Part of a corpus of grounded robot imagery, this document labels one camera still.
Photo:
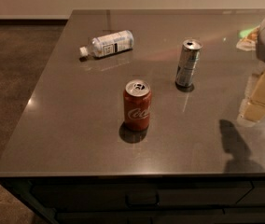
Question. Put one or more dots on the silver redbull can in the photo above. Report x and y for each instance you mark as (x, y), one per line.
(190, 55)

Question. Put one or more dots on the red coke can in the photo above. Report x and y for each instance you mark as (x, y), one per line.
(137, 101)

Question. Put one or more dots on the dark right drawer front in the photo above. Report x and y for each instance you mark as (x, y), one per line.
(256, 196)

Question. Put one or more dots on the dark drawer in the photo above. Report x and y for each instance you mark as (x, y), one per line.
(122, 196)
(211, 216)
(256, 196)

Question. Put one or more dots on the dark lower drawer front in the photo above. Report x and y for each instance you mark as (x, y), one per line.
(211, 216)

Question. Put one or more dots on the clear plastic water bottle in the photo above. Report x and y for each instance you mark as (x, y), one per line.
(106, 45)

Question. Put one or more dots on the black drawer handle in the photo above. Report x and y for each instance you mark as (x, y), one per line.
(141, 200)

